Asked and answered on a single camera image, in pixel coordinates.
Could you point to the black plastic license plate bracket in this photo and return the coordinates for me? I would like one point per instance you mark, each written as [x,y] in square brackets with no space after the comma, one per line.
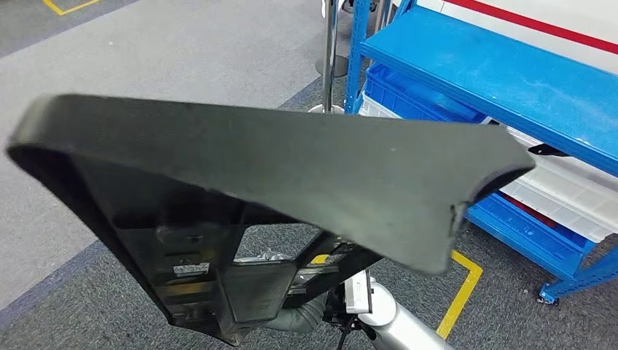
[241,159]

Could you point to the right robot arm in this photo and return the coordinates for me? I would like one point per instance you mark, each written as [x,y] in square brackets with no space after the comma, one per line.
[405,333]

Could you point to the blue metal shelf rack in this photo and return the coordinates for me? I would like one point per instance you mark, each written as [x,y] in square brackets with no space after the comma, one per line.
[483,72]

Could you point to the yellow floor tape square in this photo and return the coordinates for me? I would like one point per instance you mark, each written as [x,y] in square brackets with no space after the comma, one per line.
[463,290]

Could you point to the red item in bin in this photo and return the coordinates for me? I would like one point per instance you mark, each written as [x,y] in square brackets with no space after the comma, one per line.
[531,212]

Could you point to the white car with red stripe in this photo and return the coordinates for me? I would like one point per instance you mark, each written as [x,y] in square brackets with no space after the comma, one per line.
[555,14]

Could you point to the chrome stanchion post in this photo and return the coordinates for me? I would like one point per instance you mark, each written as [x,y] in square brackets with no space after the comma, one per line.
[330,92]

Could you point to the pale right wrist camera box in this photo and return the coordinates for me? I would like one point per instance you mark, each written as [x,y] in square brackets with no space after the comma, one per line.
[357,294]

